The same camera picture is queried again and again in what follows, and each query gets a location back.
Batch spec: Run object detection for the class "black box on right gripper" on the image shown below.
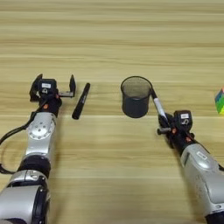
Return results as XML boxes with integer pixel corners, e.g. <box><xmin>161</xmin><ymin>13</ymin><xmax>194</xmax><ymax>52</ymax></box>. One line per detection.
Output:
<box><xmin>173</xmin><ymin>109</ymin><xmax>193</xmax><ymax>129</ymax></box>

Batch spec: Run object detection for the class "black mesh pen cup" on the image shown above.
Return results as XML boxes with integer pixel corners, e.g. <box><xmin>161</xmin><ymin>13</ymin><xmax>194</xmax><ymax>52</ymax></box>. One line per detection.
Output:
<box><xmin>120</xmin><ymin>75</ymin><xmax>154</xmax><ymax>119</ymax></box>

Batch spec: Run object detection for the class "black marker pen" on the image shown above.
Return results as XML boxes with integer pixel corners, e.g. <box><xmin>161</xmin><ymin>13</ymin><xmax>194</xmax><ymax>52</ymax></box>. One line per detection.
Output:
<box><xmin>71</xmin><ymin>82</ymin><xmax>91</xmax><ymax>121</ymax></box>

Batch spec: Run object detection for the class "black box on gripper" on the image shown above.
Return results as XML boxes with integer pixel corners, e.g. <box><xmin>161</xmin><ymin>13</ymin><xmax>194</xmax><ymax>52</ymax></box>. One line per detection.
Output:
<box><xmin>38</xmin><ymin>78</ymin><xmax>58</xmax><ymax>96</ymax></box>
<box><xmin>173</xmin><ymin>109</ymin><xmax>193</xmax><ymax>129</ymax></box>

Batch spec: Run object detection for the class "white marker with black cap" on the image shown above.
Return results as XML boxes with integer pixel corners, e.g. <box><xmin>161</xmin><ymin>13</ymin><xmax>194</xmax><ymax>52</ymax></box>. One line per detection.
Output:
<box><xmin>150</xmin><ymin>87</ymin><xmax>169</xmax><ymax>121</ymax></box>

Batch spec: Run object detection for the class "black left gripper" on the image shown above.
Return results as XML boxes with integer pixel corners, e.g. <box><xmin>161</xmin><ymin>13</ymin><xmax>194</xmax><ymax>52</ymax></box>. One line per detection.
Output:
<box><xmin>29</xmin><ymin>73</ymin><xmax>77</xmax><ymax>117</ymax></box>

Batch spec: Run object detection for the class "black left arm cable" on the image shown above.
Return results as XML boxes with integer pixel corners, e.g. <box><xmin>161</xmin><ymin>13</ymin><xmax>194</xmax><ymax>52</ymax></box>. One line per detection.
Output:
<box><xmin>0</xmin><ymin>101</ymin><xmax>45</xmax><ymax>176</ymax></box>

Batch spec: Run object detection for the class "colourful puzzle cube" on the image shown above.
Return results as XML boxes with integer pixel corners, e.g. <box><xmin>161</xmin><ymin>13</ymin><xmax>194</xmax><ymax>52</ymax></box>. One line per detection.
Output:
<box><xmin>214</xmin><ymin>86</ymin><xmax>224</xmax><ymax>116</ymax></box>

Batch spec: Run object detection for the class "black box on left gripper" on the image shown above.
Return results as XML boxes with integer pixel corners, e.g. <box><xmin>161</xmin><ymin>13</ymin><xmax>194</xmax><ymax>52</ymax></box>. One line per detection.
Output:
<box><xmin>38</xmin><ymin>78</ymin><xmax>58</xmax><ymax>96</ymax></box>

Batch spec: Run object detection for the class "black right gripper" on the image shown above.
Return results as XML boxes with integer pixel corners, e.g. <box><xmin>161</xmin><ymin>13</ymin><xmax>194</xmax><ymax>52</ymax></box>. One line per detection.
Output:
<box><xmin>157</xmin><ymin>113</ymin><xmax>196</xmax><ymax>156</ymax></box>

